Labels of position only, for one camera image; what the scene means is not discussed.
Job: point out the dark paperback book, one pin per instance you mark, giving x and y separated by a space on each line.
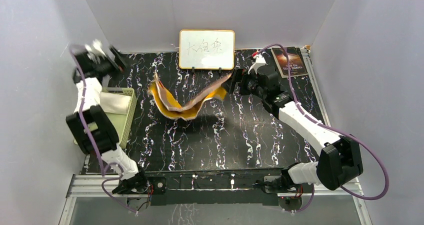
296 62

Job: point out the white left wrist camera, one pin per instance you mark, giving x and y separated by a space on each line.
96 48

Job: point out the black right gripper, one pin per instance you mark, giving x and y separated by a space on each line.
238 76

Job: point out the aluminium base frame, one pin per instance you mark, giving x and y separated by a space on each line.
208 199

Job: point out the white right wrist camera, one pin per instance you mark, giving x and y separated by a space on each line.
258 61

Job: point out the small framed whiteboard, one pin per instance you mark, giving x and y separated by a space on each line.
202 49

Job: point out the white towel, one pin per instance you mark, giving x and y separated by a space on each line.
115 103

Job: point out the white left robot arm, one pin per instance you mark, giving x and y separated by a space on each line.
124 166

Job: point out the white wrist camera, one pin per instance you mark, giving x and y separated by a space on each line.
258 61
96 48

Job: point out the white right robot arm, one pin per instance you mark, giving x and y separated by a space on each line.
340 158

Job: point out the green perforated plastic basket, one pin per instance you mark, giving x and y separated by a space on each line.
124 117

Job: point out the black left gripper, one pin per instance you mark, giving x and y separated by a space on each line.
120 62

